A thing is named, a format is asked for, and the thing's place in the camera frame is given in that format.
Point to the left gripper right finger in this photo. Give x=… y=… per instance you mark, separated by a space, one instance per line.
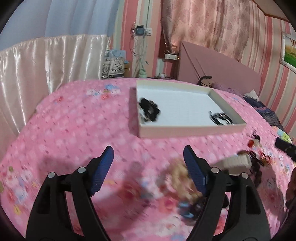
x=246 y=217

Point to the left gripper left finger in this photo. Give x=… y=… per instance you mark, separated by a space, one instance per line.
x=50 y=219

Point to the black cord bundle red charm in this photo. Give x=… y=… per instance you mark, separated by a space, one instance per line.
x=220 y=118

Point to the beige scrunchie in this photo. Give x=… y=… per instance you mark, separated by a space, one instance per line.
x=179 y=182

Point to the black hair claw clip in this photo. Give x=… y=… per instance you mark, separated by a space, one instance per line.
x=149 y=110

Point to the person's right hand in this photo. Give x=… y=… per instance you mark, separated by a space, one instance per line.
x=290 y=193

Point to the colourful cartoon blanket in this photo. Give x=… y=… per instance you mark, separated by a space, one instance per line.
x=282 y=135

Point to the dark knitted blanket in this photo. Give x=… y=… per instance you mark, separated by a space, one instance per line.
x=269 y=115

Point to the white tissue cloth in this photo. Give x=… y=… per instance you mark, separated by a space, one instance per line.
x=252 y=94

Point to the framed landscape picture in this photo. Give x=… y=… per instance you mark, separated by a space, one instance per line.
x=288 y=51

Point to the purple dotted pillow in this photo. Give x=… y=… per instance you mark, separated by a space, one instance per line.
x=226 y=89

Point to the pink floral bedsheet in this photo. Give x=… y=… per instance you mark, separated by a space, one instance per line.
x=77 y=122

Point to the white shallow cardboard tray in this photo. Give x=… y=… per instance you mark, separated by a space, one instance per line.
x=184 y=110

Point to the pink padded headboard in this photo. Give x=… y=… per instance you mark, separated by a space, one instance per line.
x=197 y=61

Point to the pink patterned curtain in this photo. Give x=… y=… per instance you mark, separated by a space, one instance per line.
x=222 y=26

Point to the cream satin drape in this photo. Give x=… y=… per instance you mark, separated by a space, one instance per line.
x=33 y=69

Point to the white power strip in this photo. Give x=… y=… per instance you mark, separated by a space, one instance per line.
x=171 y=56

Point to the black white patterned tote bag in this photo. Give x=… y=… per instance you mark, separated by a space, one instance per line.
x=113 y=67

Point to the green water bottle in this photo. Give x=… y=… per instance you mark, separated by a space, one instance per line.
x=142 y=73

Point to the brown cardboard box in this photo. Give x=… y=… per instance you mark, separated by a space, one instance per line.
x=127 y=70

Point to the light blue gift bag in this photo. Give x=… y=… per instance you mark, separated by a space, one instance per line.
x=116 y=53

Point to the blue sheer curtain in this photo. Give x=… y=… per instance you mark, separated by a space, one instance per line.
x=26 y=20

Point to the wall socket with charger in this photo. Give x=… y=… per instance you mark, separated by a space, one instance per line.
x=141 y=30

